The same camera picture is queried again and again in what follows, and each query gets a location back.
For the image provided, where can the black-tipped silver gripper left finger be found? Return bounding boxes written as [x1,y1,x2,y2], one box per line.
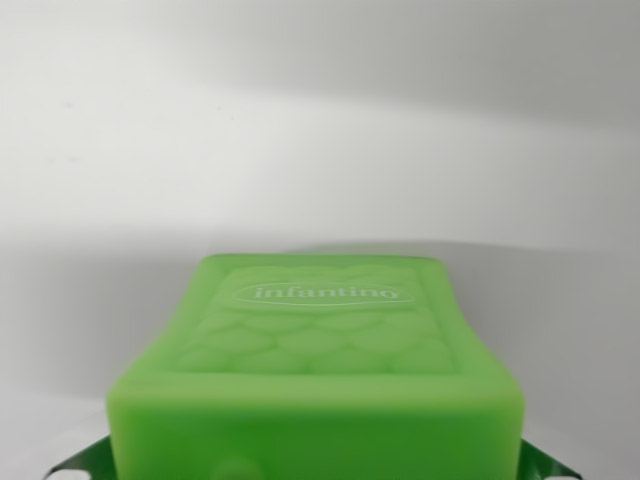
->
[0,414,119,480]

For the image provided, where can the black-tipped silver gripper right finger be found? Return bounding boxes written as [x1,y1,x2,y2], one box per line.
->
[519,417,640,480]

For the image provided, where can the green soft toy cube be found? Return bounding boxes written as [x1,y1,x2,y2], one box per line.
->
[105,253,527,480]

